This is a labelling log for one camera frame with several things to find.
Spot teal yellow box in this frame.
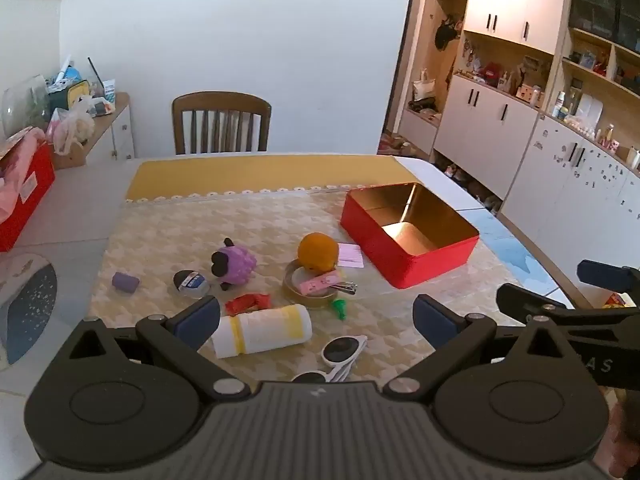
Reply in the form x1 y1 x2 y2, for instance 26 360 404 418
47 67 93 111

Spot yellow tablecloth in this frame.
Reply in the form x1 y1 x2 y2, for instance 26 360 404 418
124 154 416 203

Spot clear glass bowl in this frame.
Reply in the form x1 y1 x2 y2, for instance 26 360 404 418
1 75 51 138

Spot white tote bag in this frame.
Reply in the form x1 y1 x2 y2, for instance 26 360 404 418
411 69 438 103

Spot pink plastic bag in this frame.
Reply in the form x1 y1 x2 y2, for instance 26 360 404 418
0 127 46 221

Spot pink plastic strip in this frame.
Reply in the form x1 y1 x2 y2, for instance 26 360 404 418
295 270 343 295

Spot round gold-rimmed lid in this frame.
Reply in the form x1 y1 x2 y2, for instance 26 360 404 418
281 259 346 311

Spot orange fruit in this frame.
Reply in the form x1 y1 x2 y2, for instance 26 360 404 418
298 232 340 273

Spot small purple block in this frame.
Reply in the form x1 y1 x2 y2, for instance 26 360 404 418
111 272 140 295

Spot round blue white mat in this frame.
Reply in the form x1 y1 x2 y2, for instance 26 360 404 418
0 252 58 371

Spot white wooden side cabinet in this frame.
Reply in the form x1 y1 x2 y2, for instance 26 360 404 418
50 92 136 171

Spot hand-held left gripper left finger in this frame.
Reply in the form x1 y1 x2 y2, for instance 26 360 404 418
65 296 251 401

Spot white plastic bag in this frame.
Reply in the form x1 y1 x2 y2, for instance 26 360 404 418
47 97 96 156

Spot red storage box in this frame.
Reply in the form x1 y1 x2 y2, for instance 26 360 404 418
0 130 57 253

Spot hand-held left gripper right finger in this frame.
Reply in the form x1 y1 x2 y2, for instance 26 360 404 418
382 294 576 403

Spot brown wooden chair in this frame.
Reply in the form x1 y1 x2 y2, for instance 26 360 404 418
171 91 272 156

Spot person's right hand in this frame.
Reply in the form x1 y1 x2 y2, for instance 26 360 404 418
607 390 640 480

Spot pink box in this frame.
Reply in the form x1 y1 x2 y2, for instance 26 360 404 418
337 242 365 268

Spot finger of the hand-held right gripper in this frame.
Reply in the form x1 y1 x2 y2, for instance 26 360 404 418
496 283 571 322
576 259 639 307

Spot red foil wrapper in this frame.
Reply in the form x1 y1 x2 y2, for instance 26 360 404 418
225 292 272 317

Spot red metal tin box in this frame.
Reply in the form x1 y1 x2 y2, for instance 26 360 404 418
340 182 481 290

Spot white bottle with yellow label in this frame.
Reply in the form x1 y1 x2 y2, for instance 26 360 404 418
211 304 313 360

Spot cream patterned table mat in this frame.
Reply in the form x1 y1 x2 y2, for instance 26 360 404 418
90 185 526 396

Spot patterned floor rug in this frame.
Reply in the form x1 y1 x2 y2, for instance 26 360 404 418
377 132 416 156

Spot purple plush sheep toy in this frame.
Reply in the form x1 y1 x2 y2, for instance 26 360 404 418
210 237 258 292

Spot white sunglasses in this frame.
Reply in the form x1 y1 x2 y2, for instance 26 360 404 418
290 335 368 385

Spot blue table mat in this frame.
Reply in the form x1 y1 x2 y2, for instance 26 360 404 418
460 207 576 311

